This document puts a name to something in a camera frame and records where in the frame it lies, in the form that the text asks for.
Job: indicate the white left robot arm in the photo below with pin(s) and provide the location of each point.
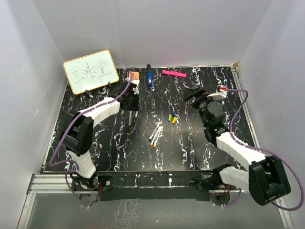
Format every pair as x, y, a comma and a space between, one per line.
77, 133

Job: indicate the pink plastic clip bar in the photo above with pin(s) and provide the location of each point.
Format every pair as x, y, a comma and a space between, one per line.
173, 73

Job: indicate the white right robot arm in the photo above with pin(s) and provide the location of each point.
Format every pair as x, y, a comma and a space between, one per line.
264, 177

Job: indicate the orange tipped white pen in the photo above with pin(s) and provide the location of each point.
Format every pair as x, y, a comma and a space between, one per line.
155, 143

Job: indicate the blue white pen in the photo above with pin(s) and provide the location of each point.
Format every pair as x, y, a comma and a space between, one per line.
153, 133

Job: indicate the aluminium frame rail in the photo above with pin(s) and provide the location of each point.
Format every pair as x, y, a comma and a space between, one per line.
41, 184

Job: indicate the orange small notebook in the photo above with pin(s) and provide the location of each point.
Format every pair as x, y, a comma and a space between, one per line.
135, 76

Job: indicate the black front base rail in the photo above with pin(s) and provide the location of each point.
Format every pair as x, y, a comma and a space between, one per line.
198, 185

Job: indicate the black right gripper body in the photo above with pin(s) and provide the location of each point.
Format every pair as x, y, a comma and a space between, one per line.
201, 104

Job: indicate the green white pen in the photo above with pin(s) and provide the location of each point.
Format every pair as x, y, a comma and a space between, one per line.
138, 105

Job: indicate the yellow tipped white pen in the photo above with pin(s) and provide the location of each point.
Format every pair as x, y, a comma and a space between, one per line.
155, 135

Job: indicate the small whiteboard with writing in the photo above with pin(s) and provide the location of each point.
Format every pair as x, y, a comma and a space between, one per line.
90, 72

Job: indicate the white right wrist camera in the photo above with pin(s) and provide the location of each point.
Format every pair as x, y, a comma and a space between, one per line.
220, 93

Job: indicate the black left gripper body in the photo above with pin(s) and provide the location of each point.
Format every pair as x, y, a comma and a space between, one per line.
134, 102

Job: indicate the purple white pen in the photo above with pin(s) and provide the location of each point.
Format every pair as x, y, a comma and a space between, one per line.
130, 119

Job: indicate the blue stapler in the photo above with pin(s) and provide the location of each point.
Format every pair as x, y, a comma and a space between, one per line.
149, 76

